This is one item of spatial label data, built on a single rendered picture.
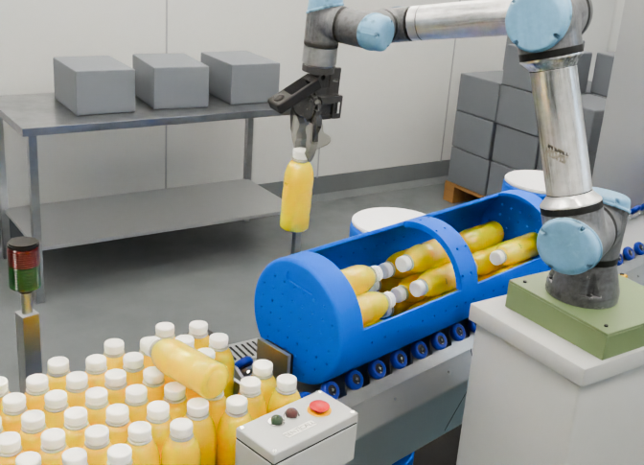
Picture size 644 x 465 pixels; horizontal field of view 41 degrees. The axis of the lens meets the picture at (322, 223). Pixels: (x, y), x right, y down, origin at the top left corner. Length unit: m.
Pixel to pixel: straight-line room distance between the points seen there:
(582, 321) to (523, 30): 0.58
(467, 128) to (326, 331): 4.37
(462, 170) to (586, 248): 4.53
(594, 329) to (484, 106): 4.28
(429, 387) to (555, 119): 0.80
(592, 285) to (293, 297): 0.62
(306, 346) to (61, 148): 3.53
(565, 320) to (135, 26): 3.85
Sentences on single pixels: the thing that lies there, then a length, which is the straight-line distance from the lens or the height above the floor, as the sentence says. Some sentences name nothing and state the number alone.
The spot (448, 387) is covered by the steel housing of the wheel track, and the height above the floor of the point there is 0.84.
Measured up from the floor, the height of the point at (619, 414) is 1.00.
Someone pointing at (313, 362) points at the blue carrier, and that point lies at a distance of 1.86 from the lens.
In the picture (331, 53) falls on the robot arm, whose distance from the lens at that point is 1.87.
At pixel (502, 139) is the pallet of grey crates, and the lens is 5.84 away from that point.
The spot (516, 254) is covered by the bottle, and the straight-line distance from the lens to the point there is 2.34.
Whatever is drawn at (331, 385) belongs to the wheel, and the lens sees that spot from 1.88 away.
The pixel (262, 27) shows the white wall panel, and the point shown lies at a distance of 5.58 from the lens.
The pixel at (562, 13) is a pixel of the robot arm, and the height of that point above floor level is 1.79.
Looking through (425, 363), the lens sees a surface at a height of 0.93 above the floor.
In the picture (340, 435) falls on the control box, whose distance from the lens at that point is 1.55.
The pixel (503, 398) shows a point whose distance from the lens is 1.92.
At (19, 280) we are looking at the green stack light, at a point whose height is 1.19.
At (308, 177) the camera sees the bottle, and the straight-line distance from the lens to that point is 1.94.
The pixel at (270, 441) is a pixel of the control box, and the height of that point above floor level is 1.10.
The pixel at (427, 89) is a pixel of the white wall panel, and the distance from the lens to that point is 6.49.
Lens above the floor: 1.94
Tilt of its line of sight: 20 degrees down
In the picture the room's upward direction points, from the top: 4 degrees clockwise
